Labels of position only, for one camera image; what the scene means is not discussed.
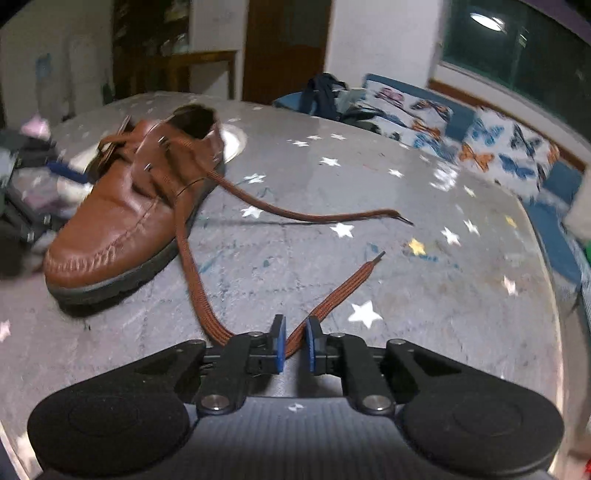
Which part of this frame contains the dark wooden shelf cabinet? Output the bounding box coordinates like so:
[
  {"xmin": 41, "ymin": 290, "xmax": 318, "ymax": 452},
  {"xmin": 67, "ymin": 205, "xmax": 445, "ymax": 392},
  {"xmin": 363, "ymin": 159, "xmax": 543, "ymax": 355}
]
[{"xmin": 111, "ymin": 0, "xmax": 192, "ymax": 97}]

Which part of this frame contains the brown leather shoe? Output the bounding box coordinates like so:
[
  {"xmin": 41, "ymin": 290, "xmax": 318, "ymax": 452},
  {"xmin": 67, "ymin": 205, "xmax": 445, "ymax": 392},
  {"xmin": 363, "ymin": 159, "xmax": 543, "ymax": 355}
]
[{"xmin": 44, "ymin": 104, "xmax": 227, "ymax": 315}]

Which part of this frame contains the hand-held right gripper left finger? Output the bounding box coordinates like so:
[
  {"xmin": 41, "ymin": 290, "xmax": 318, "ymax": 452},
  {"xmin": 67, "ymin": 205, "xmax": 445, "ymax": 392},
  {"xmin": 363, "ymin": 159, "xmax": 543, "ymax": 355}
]
[{"xmin": 139, "ymin": 315, "xmax": 287, "ymax": 416}]

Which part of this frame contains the brown shoelace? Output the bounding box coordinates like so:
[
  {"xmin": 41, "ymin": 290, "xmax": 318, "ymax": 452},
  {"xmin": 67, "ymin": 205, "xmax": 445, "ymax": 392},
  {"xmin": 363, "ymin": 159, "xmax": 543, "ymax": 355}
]
[{"xmin": 90, "ymin": 117, "xmax": 415, "ymax": 360}]

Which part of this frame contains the round black induction cooker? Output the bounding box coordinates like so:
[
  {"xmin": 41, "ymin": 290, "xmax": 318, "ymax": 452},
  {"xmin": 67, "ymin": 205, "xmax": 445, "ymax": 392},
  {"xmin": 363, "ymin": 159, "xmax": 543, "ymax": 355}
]
[{"xmin": 217, "ymin": 124, "xmax": 249, "ymax": 163}]

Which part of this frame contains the wooden side table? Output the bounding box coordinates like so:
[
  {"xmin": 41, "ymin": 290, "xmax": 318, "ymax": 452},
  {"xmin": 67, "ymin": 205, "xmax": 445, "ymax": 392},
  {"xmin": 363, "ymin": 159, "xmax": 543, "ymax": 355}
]
[{"xmin": 152, "ymin": 50, "xmax": 237, "ymax": 100}]

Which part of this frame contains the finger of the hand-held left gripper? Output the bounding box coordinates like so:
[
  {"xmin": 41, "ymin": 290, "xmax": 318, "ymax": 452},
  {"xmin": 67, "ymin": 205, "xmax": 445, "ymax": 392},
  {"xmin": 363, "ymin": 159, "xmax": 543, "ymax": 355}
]
[{"xmin": 48, "ymin": 159, "xmax": 88, "ymax": 183}]

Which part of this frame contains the grey star-print tablecloth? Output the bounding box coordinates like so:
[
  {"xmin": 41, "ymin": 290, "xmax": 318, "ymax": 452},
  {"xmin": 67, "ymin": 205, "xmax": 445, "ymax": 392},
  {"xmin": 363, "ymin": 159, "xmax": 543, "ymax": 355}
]
[{"xmin": 0, "ymin": 90, "xmax": 583, "ymax": 480}]

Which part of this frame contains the pink tissue packet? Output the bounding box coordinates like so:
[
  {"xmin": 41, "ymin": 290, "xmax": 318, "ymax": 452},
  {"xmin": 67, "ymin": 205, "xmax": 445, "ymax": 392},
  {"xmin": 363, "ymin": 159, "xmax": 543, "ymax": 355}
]
[{"xmin": 18, "ymin": 115, "xmax": 51, "ymax": 139}]

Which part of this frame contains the brown wooden door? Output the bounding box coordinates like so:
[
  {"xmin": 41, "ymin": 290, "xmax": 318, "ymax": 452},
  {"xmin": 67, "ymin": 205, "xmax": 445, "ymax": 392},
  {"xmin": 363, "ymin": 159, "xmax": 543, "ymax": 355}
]
[{"xmin": 242, "ymin": 0, "xmax": 333, "ymax": 104}]

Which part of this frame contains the beige pillow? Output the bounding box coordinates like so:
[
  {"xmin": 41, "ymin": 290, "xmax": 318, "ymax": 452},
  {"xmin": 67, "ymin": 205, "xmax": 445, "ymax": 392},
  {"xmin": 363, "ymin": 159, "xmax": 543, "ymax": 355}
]
[{"xmin": 563, "ymin": 182, "xmax": 591, "ymax": 241}]

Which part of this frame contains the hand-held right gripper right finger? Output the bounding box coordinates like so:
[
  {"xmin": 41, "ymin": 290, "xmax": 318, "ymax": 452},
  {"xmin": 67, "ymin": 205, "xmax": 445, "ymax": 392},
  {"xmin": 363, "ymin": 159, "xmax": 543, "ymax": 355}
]
[{"xmin": 305, "ymin": 318, "xmax": 458, "ymax": 416}]

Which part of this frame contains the dark blue backpack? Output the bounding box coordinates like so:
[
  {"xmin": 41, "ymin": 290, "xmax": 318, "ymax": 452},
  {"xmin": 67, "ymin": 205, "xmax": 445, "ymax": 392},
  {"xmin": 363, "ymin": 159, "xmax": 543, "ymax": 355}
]
[{"xmin": 300, "ymin": 73, "xmax": 352, "ymax": 118}]

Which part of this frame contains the butterfly print cushion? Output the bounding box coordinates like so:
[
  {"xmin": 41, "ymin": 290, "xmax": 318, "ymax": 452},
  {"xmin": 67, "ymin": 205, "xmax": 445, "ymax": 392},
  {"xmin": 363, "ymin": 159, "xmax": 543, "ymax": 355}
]
[
  {"xmin": 360, "ymin": 83, "xmax": 455, "ymax": 158},
  {"xmin": 459, "ymin": 108, "xmax": 561, "ymax": 199}
]

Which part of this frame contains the blue sofa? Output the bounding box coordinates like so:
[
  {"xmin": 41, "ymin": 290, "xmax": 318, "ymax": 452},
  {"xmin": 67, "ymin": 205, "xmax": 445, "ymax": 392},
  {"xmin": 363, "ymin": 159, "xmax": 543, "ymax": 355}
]
[{"xmin": 272, "ymin": 73, "xmax": 591, "ymax": 296}]

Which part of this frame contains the green-framed window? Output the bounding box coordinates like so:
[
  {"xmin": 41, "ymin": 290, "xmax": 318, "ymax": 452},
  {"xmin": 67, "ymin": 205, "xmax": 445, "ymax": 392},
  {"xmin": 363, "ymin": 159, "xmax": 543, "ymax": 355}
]
[{"xmin": 436, "ymin": 0, "xmax": 591, "ymax": 112}]

